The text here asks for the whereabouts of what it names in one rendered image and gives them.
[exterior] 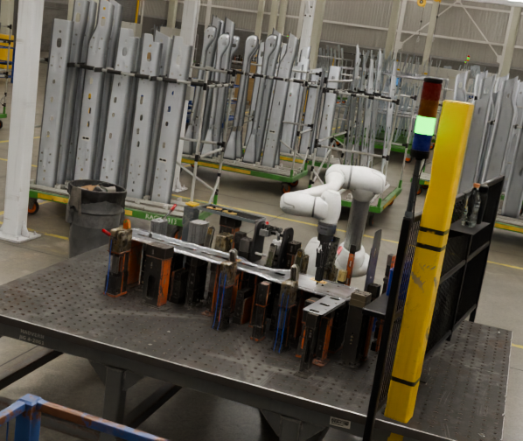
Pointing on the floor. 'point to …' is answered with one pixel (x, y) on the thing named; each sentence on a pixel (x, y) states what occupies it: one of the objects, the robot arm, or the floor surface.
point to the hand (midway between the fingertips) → (319, 273)
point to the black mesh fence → (474, 266)
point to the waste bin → (93, 213)
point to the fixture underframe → (317, 427)
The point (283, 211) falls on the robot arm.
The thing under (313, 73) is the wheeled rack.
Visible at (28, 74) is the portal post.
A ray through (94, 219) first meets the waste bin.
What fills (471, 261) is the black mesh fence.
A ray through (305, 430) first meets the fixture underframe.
